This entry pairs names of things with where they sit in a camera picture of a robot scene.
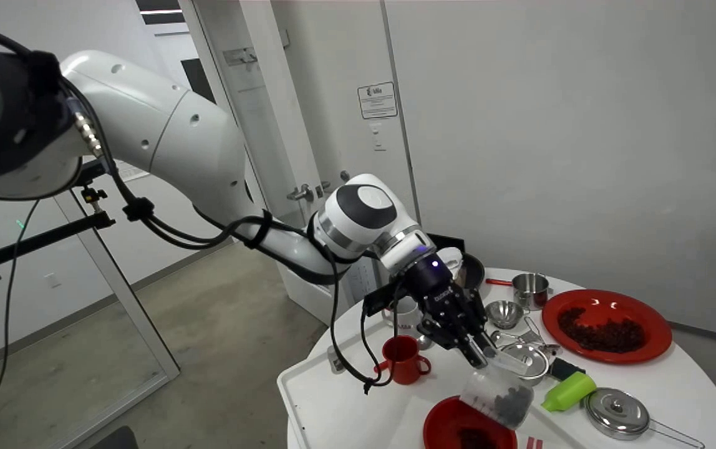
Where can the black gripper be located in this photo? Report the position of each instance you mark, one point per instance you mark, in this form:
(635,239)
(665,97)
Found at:
(449,315)

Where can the red plastic jug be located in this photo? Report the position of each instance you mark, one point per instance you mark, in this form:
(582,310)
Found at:
(402,359)

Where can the clear plastic measuring jug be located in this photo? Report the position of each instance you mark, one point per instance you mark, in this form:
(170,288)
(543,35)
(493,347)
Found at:
(500,389)

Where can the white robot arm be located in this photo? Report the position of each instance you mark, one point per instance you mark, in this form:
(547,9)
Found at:
(59,112)

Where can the small steel bowl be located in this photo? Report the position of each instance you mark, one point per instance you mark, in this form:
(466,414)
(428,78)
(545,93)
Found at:
(504,315)

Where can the red plastic bowl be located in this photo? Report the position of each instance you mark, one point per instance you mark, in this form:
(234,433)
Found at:
(453,425)

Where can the black frying pan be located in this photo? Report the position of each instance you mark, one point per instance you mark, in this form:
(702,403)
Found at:
(470,272)

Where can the small steel saucepan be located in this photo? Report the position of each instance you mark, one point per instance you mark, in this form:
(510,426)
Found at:
(529,289)

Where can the round white table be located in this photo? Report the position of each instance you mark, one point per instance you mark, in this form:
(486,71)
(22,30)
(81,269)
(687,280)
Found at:
(332,413)

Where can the green plastic bottle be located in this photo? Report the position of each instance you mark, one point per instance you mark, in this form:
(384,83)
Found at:
(572,385)

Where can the red chopsticks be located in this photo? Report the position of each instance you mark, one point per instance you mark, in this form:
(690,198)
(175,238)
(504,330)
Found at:
(531,443)

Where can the red plate with beans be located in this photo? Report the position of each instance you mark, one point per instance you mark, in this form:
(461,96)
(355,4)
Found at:
(607,327)

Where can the steel pot lid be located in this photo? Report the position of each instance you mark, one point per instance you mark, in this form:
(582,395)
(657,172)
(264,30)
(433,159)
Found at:
(626,416)

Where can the wall notice sign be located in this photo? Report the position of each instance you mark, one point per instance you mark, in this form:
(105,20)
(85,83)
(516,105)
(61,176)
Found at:
(378,101)

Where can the black camera stand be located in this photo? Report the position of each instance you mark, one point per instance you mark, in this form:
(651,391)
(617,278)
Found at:
(31,242)

